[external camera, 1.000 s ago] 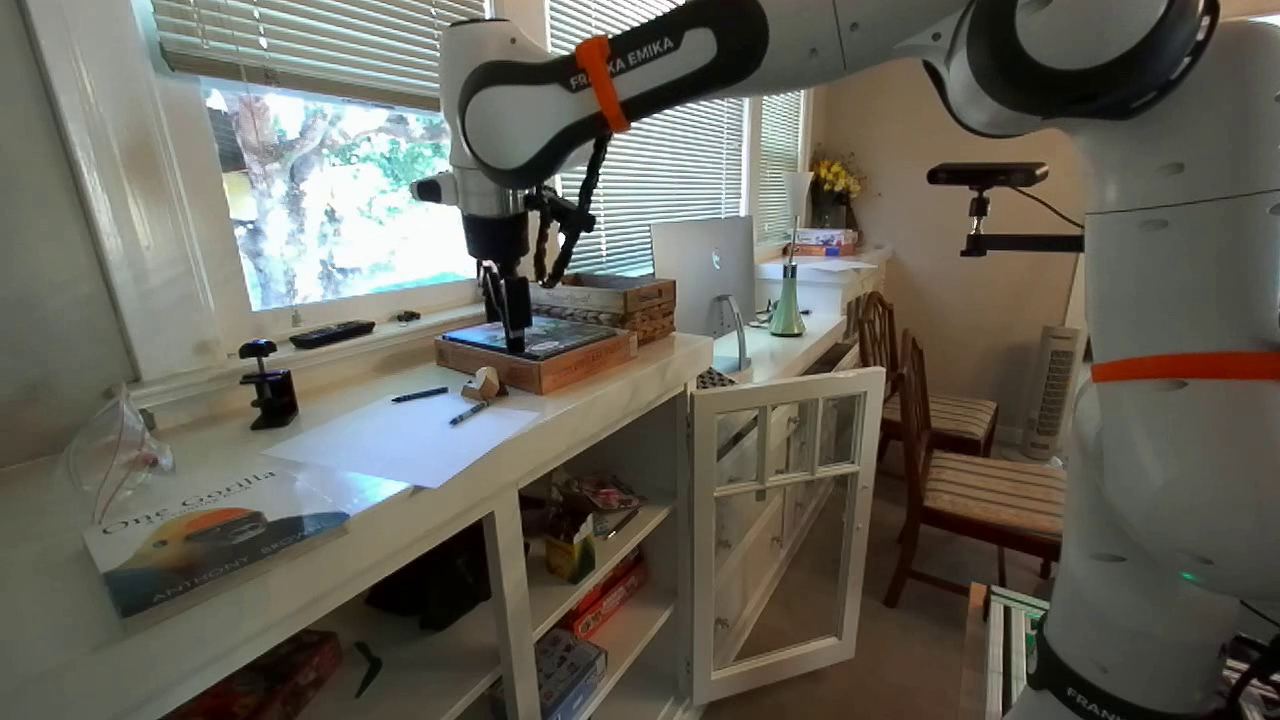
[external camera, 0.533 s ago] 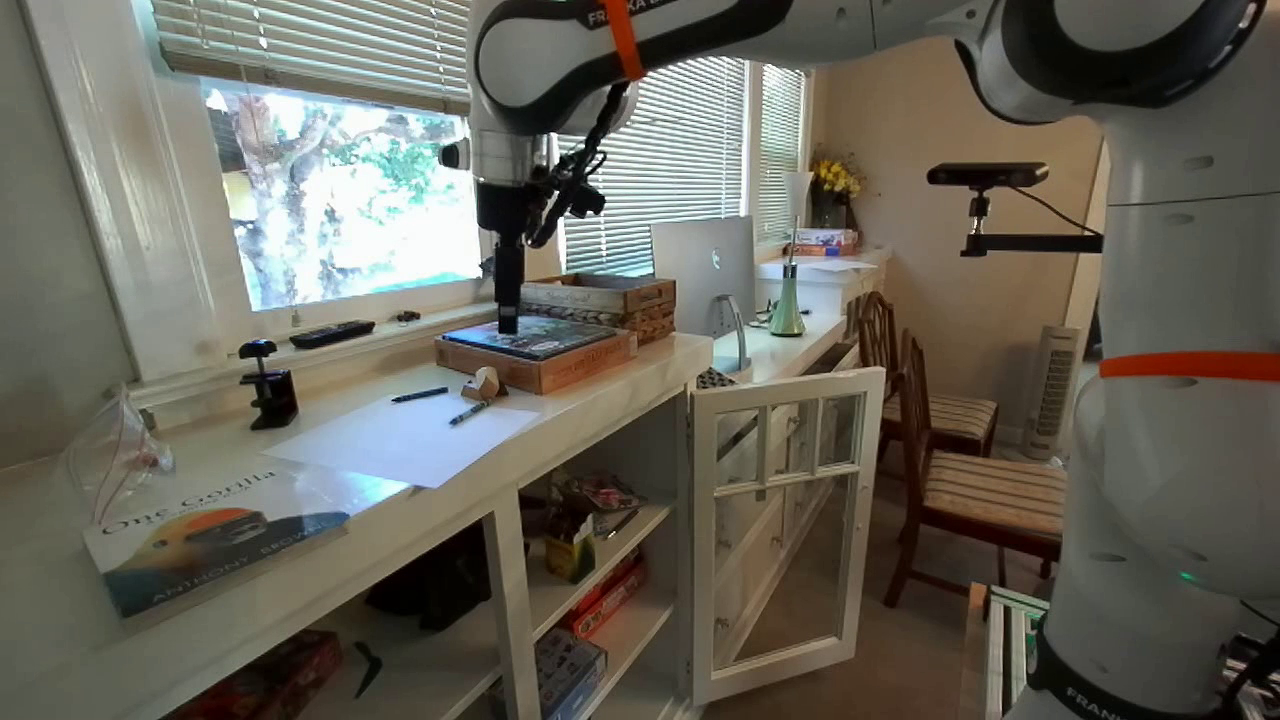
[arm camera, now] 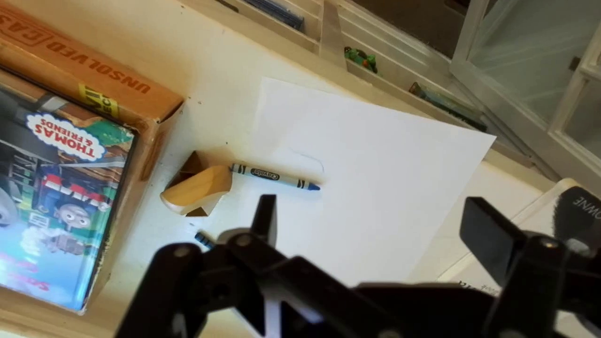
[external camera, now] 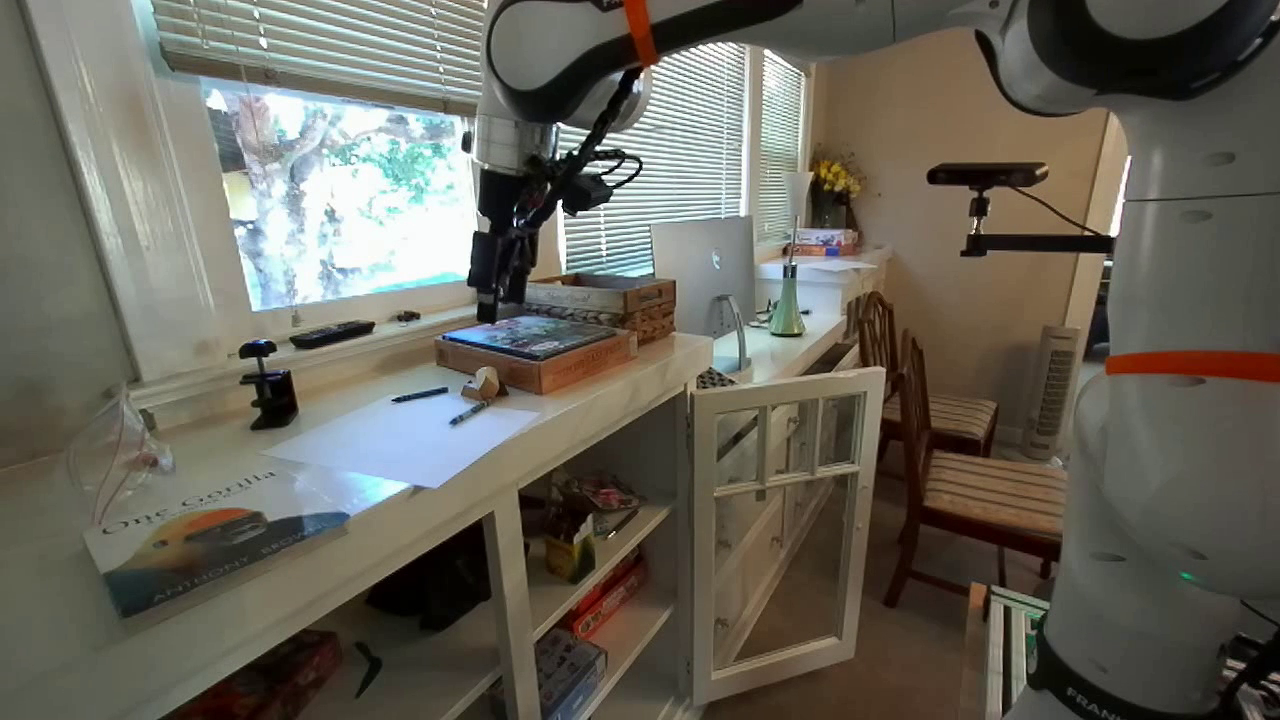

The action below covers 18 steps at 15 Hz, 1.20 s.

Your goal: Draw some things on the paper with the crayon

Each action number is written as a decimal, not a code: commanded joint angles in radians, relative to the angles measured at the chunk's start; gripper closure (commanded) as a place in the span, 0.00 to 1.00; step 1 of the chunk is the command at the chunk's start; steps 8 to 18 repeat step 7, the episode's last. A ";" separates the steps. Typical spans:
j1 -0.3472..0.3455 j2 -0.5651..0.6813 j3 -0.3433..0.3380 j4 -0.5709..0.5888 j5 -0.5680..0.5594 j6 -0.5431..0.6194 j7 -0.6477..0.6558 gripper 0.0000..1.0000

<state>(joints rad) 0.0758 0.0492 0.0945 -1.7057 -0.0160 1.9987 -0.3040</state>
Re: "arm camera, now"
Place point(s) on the brown cardboard game box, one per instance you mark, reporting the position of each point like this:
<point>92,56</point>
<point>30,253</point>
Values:
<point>75,63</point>

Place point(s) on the green game box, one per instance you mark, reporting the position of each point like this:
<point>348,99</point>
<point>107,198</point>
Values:
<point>359,59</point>

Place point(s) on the white paper sheet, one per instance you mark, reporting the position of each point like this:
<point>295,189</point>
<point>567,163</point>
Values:
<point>376,189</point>

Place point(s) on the light blue crayon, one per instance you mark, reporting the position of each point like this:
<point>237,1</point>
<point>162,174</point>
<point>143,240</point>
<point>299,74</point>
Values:
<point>274,178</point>

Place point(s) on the blue game box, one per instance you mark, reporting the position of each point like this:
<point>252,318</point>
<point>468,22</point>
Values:
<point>274,12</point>

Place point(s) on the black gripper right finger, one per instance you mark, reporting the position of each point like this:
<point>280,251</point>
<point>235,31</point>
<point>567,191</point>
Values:
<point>545,294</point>

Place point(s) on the black clamp mount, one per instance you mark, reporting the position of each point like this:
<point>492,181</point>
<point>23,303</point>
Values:
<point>579,217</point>

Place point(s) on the white glass cabinet door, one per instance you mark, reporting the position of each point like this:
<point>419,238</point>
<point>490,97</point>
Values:
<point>532,63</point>

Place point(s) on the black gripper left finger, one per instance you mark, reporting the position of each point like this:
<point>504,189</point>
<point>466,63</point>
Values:
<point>250,294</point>

